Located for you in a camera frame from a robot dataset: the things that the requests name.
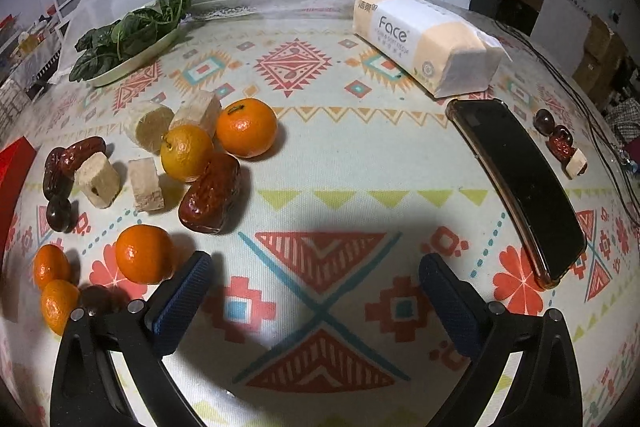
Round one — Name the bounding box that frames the round pale cake piece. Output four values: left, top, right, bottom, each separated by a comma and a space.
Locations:
124, 101, 174, 154

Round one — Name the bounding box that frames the black smartphone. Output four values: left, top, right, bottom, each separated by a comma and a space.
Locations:
446, 98, 587, 288

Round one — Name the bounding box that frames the small beige cake piece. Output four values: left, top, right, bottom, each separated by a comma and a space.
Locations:
564, 148, 588, 179

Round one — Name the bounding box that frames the small orange tangerine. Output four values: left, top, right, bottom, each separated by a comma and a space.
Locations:
34, 244, 72, 291
40, 280, 80, 336

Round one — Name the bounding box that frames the dark red date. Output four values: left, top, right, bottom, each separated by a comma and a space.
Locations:
533, 108, 556, 136

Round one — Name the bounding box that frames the patterned tablecloth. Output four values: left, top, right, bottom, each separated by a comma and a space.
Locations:
1, 15, 639, 426

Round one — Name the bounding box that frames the beige cake cube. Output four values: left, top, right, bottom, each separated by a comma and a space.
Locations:
75, 152, 120, 209

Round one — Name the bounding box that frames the plate of green spinach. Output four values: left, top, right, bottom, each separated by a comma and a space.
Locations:
68, 0, 192, 88

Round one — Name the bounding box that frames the beige cake block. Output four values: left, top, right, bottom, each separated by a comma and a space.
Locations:
168, 91, 221, 138

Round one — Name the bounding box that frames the red tray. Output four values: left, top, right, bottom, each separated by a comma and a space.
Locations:
0, 136, 36, 251

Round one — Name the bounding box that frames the dark jujube date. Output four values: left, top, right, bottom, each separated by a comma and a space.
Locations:
46, 196, 75, 233

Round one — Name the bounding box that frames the Face tissue pack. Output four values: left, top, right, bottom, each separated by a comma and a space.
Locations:
354, 0, 508, 98

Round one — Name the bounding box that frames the yellow-orange tangerine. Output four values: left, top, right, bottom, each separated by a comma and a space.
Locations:
160, 124, 215, 183

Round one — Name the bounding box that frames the large red jujube date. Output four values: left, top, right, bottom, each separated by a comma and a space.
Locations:
178, 152, 241, 234

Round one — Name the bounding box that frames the beige cake slice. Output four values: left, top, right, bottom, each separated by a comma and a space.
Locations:
128, 157, 165, 212

